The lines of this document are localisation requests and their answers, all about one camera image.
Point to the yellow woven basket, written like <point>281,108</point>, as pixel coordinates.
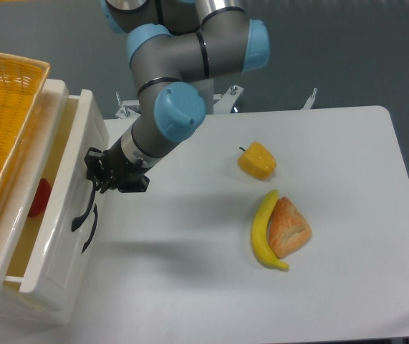
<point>21,83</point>

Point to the red bell pepper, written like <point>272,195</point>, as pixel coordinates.
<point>41,198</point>

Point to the black drawer handle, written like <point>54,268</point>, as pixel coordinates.
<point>93,229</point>
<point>78,221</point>

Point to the black top drawer handle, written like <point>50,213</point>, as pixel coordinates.
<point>78,221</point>

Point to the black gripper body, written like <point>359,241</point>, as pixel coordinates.
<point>121,174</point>

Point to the white top drawer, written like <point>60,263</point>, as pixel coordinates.
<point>55,268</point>

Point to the brown bread pastry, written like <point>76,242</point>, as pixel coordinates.
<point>289,230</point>

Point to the black lower drawer handle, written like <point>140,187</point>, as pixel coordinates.
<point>93,229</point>

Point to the yellow banana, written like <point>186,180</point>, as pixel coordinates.
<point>259,234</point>

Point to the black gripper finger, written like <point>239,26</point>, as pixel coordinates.
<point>102,185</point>
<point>93,162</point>

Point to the yellow bell pepper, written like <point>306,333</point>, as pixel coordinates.
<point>256,161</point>

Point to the white drawer cabinet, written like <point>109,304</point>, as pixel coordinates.
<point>17,189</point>

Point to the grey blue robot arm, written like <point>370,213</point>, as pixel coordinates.
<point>171,45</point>

